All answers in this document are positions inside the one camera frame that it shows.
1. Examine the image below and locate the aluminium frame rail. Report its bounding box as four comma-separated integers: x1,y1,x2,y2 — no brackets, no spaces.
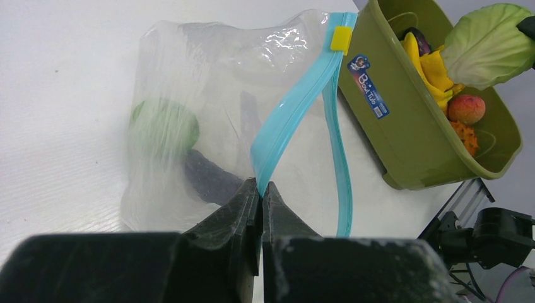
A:
418,177,496,303

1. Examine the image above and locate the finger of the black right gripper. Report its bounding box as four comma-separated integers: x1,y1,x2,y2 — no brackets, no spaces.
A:
516,16,534,69

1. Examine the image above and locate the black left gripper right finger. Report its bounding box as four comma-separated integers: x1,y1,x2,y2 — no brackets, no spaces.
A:
262,182,459,302

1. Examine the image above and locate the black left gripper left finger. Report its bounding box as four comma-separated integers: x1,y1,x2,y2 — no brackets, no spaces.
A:
1,178,261,302

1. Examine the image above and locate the green custard apple toy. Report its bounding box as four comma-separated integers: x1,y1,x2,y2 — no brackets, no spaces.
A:
129,99,200,158

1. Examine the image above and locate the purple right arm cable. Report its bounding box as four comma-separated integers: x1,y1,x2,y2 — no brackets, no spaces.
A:
493,266,535,303

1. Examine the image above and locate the yellow banana bunch toy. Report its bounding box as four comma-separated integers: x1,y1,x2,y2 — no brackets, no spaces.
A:
401,34,466,116

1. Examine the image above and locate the yellow bell pepper toy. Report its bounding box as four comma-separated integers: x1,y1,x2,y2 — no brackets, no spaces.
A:
419,45,454,93

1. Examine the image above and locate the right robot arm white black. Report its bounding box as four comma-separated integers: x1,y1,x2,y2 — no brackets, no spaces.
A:
402,3,534,269

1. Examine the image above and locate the dark purple eggplant toy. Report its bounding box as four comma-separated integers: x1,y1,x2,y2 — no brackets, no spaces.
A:
182,92,261,206

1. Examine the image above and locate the olive green plastic tub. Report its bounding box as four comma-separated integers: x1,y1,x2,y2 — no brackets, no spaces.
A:
339,1,522,190

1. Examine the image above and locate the peach toy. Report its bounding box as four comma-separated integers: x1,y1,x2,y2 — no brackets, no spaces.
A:
447,95,486,126

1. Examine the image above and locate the orange spiky fruit toy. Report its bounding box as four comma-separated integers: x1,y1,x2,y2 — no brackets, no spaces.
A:
450,121,479,157

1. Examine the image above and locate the clear zip top bag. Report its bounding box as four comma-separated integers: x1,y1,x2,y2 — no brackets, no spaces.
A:
120,9,357,237

